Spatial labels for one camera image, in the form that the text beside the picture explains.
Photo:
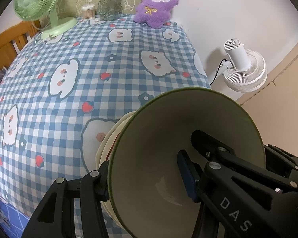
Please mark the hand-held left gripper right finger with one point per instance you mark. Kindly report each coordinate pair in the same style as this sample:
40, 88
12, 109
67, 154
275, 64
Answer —
186, 176

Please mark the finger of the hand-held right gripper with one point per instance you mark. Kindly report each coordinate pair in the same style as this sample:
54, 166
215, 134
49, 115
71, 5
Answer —
208, 146
288, 161

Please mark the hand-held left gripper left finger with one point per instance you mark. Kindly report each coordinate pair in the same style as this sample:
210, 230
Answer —
101, 178

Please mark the floral ceramic bowl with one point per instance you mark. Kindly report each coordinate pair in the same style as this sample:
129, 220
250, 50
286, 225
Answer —
164, 133

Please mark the beige door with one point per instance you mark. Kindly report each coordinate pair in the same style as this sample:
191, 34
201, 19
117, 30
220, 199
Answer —
288, 104

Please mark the blue checked printed tablecloth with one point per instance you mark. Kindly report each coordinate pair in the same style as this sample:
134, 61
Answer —
64, 119

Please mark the white fan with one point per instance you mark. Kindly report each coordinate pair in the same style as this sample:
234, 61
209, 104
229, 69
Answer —
248, 74

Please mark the blue grid sheet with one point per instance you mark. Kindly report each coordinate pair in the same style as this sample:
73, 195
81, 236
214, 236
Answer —
12, 218

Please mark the purple plush rabbit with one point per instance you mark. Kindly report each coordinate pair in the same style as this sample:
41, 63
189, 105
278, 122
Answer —
154, 12

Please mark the cotton swab container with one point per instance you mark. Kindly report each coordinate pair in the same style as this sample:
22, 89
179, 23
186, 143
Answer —
88, 12

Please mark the glass jar with dark lid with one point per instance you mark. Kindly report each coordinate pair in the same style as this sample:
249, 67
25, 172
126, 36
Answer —
109, 7

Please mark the green desk fan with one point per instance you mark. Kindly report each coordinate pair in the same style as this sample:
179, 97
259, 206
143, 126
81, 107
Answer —
29, 2

